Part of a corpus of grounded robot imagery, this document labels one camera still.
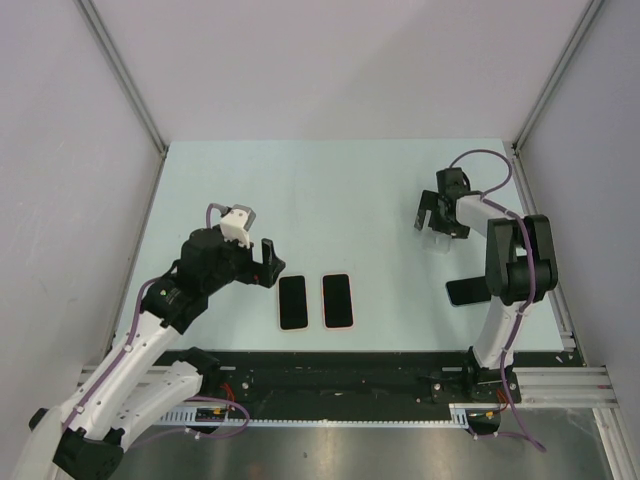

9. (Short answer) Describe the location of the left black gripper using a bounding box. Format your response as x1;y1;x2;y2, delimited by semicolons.
203;230;283;294

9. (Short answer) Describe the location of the clear phone case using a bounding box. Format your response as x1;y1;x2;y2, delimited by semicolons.
422;229;452;255

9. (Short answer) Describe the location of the blue phone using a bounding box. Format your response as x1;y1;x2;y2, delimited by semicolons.
445;277;492;307
279;275;307;330

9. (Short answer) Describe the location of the pink phone case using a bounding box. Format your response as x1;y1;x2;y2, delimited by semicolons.
321;272;356;331

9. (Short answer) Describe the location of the black phone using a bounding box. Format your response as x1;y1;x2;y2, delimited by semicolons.
322;274;353;327

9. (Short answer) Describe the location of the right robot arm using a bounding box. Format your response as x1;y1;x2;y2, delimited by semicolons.
414;167;558;401

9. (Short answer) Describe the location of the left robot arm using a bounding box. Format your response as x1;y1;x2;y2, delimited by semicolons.
12;226;285;479

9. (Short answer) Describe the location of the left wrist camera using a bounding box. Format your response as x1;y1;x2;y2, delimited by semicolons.
219;204;256;249

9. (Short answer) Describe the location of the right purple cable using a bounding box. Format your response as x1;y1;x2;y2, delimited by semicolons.
449;148;549;454

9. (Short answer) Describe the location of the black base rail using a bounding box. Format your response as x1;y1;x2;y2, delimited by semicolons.
99;349;551;421

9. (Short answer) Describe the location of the white cable duct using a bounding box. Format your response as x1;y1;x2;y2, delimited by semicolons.
153;404;501;430

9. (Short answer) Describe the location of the right aluminium frame post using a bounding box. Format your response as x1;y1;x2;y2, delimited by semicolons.
512;0;609;151

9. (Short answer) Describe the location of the aluminium frame post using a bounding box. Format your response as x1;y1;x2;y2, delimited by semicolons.
73;0;169;156
512;0;609;151

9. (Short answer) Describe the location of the left aluminium frame post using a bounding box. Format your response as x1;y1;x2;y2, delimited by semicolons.
73;0;169;156

